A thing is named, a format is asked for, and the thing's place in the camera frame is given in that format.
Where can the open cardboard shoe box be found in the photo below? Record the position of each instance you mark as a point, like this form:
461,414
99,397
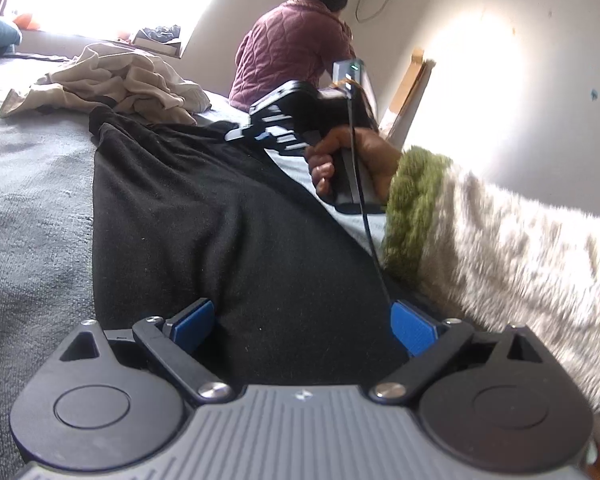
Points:
157,47

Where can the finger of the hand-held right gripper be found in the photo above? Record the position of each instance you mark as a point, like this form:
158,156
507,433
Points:
295,144
260,132

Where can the beige crumpled garment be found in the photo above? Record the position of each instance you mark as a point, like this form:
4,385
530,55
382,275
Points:
110,80

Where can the dark clothes on windowsill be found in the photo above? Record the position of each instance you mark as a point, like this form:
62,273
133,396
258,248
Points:
160,34

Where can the small orange object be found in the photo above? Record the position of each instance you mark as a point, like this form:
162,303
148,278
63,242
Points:
124,35
26,21

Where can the black printed t-shirt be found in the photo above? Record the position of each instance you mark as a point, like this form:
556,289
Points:
220,235

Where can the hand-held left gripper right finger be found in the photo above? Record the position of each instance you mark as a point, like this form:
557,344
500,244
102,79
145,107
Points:
412,327

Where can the long cardboard box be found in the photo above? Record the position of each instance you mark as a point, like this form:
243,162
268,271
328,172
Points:
410,100

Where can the person's right hand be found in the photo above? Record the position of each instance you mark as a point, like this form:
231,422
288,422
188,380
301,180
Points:
375,160

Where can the white crumpled garment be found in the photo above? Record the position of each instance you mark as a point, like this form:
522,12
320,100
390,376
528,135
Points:
196,99

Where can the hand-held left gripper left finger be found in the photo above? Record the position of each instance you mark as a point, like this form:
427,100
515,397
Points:
195,322

